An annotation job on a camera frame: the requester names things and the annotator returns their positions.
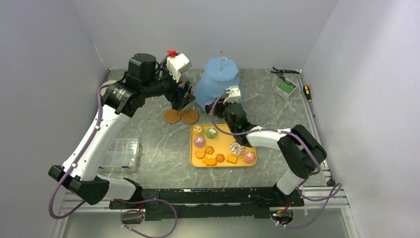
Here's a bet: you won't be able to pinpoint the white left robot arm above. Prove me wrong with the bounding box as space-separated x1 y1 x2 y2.
49 53 195 208

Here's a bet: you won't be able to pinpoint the purple-grey mug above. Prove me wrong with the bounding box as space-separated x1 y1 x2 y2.
179 74 188 87

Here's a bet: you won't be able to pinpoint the left wooden coaster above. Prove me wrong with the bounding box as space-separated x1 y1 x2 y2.
163 109 182 123

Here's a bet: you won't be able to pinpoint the yellow black screwdriver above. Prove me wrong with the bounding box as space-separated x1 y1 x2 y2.
303 85 315 118

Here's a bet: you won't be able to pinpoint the round orange cookie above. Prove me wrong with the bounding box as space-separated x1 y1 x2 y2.
194 148 206 159

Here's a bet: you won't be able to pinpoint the wooden coaster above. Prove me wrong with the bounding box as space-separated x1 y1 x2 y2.
181 109 200 124
163 109 182 123

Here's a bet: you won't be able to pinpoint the blue three-tier cake stand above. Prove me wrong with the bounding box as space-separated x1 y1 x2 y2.
195 55 240 110

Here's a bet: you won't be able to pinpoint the right wooden coaster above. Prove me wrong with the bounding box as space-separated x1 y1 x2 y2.
181 109 200 124

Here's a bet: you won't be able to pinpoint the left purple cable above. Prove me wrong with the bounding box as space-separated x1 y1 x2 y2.
48 54 178 238

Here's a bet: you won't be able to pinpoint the square cracker biscuit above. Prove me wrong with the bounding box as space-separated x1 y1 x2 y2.
226 155 238 164

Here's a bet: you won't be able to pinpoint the pink cupcake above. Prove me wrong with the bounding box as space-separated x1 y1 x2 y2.
242 151 257 164

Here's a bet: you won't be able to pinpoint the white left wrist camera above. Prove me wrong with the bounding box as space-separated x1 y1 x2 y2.
166 50 192 83

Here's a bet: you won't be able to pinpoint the purple cupcake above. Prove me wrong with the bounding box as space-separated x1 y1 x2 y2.
193 135 206 148

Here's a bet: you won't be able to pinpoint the dark orange swirl cookie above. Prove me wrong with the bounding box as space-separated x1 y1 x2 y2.
215 154 225 163

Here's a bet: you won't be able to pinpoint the black pliers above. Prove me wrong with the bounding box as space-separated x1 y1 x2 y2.
270 67 300 76

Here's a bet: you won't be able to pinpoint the green cupcake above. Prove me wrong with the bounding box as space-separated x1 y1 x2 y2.
206 126 218 139

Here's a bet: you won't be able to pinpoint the yellow cupcake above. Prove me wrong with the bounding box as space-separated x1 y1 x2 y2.
192 125 204 136

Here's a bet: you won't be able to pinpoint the white tape roll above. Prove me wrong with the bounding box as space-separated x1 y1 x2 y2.
100 80 114 97

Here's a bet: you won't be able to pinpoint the orange fish-shaped cookie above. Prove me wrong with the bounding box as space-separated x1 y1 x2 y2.
202 158 217 166

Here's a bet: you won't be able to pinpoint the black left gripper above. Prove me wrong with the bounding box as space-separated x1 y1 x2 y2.
142 59 196 109

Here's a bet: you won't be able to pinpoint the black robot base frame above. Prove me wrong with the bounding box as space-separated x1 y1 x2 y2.
108 186 304 225

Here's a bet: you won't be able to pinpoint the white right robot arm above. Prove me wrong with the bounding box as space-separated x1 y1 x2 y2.
205 102 327 206

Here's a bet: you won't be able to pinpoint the chocolate white sprinkled donut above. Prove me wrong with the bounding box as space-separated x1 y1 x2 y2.
229 142 245 157

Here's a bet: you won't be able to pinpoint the clear plastic screw box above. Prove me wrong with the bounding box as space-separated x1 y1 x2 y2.
98 138 142 172

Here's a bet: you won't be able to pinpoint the yellow serving tray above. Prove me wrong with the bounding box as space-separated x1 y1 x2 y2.
190 124 258 168

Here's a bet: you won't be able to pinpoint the green white electronic box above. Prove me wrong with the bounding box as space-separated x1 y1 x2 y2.
274 77 298 100

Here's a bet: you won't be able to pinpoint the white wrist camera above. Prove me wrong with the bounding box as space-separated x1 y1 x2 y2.
166 50 192 83
223 86 241 104

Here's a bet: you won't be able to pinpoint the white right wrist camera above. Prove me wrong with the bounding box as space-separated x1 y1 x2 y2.
223 86 241 104

